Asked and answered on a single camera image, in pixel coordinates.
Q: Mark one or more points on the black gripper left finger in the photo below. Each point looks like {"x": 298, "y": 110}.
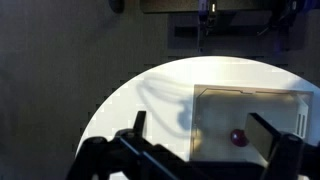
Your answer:
{"x": 110, "y": 156}

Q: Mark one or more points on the dark red plum plush toy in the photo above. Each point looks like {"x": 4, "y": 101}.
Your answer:
{"x": 237, "y": 138}

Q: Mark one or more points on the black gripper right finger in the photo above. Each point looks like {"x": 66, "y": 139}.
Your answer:
{"x": 286, "y": 156}

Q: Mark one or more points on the square wooden tray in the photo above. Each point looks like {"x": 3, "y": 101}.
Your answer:
{"x": 220, "y": 113}

